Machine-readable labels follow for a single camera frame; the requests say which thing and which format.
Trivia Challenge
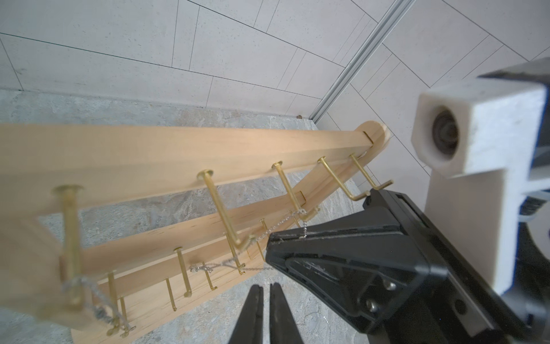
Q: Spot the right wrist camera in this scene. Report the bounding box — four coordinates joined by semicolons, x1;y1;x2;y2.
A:
412;58;549;295

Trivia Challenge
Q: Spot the wooden jewelry display stand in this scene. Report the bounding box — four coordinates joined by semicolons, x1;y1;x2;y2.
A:
1;121;391;343

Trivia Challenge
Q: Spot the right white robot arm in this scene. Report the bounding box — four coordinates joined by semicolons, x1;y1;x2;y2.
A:
266;190;549;343

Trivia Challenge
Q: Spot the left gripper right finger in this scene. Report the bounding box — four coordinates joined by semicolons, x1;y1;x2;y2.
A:
269;283;304;344

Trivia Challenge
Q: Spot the silver chain necklace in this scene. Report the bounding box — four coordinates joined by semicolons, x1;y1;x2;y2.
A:
188;207;310;274
62;274;130;332

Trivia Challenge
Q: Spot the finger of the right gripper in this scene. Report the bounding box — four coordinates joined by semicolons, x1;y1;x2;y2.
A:
266;206;448;334

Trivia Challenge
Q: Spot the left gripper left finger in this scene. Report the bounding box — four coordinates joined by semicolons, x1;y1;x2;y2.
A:
229;285;264;344

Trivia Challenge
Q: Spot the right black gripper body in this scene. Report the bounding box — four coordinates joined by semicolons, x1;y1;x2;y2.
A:
363;191;537;343

